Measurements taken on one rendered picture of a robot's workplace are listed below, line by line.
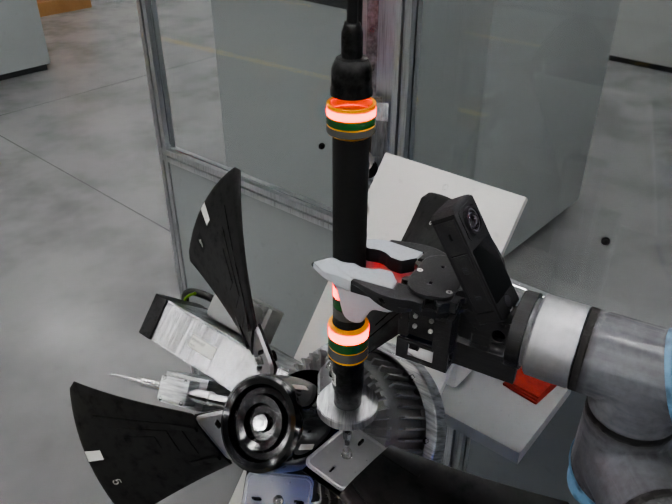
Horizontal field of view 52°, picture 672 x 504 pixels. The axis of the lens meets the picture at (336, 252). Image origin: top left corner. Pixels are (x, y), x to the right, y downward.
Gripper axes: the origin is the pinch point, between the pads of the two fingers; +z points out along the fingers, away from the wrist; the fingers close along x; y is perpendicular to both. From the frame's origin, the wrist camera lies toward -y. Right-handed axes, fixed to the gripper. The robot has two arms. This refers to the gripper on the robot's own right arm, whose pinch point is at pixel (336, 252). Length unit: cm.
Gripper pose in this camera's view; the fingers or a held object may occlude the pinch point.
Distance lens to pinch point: 68.3
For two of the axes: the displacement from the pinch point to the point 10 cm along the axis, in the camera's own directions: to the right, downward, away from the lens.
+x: 4.9, -4.6, 7.4
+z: -8.7, -2.7, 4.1
